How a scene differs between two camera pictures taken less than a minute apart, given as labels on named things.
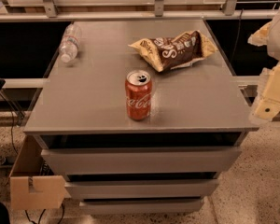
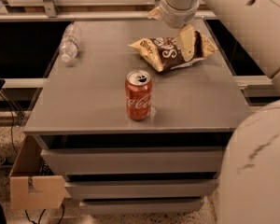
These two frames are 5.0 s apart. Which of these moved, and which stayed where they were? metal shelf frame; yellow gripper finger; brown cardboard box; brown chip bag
Moved: yellow gripper finger
Stayed: brown chip bag; metal shelf frame; brown cardboard box
